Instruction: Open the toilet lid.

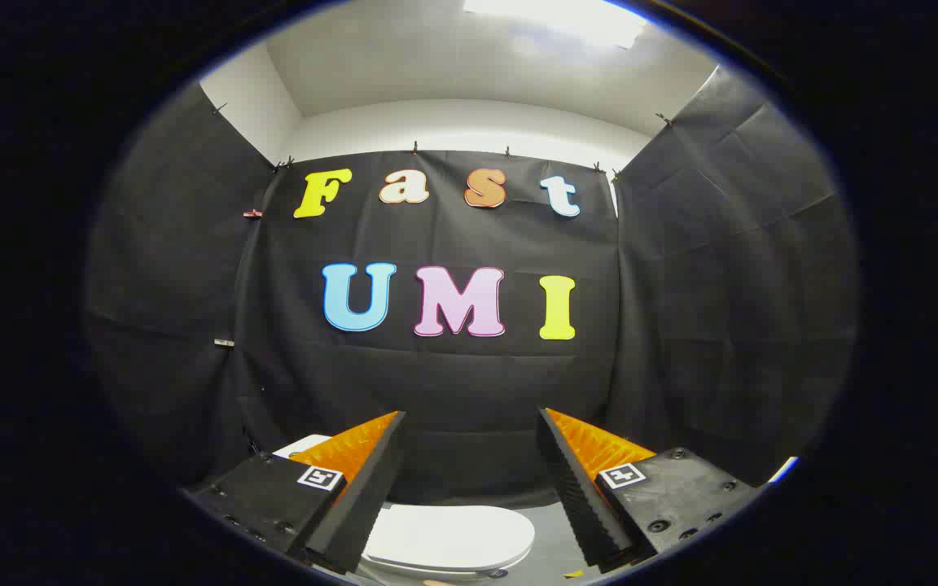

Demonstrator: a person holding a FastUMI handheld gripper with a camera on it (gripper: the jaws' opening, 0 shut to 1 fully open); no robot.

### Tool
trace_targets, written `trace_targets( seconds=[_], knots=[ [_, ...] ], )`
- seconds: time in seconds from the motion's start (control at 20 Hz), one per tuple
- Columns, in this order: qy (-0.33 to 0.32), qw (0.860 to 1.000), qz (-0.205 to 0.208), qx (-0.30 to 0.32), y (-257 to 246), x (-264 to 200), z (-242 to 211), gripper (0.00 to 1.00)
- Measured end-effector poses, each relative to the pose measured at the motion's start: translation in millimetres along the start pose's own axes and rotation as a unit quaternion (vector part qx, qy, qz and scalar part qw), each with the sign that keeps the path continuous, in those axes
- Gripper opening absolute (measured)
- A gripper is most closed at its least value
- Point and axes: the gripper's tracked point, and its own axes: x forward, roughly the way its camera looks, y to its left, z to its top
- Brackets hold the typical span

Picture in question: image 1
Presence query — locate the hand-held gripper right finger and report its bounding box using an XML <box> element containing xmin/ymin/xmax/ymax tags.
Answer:
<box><xmin>537</xmin><ymin>407</ymin><xmax>763</xmax><ymax>571</ymax></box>

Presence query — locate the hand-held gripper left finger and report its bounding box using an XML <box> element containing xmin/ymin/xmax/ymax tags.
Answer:
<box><xmin>184</xmin><ymin>411</ymin><xmax>406</xmax><ymax>575</ymax></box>

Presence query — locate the white toilet lid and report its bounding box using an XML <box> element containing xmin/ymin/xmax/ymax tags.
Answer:
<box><xmin>361</xmin><ymin>505</ymin><xmax>537</xmax><ymax>572</ymax></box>

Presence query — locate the black backdrop cloth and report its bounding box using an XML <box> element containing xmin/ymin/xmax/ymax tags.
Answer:
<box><xmin>85</xmin><ymin>65</ymin><xmax>859</xmax><ymax>509</ymax></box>

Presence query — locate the row of small dark clips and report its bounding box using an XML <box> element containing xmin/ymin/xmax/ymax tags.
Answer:
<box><xmin>213</xmin><ymin>102</ymin><xmax>675</xmax><ymax>178</ymax></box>

